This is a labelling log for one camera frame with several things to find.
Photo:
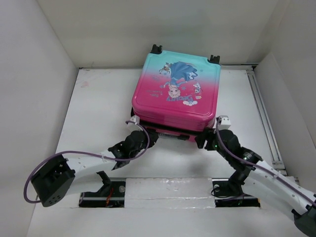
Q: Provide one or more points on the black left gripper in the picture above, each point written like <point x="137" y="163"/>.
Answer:
<point x="153" y="138"/>

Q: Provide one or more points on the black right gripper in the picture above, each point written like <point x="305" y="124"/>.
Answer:
<point x="208" y="134"/>

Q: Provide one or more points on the pink teal suitcase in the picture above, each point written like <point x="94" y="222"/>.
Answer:
<point x="176" y="94"/>

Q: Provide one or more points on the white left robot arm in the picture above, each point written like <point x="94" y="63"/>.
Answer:
<point x="59" y="176"/>

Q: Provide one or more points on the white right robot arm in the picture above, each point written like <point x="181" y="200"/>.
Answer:
<point x="255" y="177"/>

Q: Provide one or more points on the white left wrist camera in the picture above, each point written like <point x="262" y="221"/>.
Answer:
<point x="132" y="124"/>

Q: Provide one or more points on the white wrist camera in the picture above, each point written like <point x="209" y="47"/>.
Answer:
<point x="223" y="122"/>
<point x="132" y="124"/>

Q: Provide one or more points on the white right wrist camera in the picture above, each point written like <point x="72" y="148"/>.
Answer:
<point x="223" y="122"/>

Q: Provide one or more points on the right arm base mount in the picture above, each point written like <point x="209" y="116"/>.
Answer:
<point x="227" y="192"/>

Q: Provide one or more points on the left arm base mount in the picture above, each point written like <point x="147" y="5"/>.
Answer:
<point x="110" y="195"/>

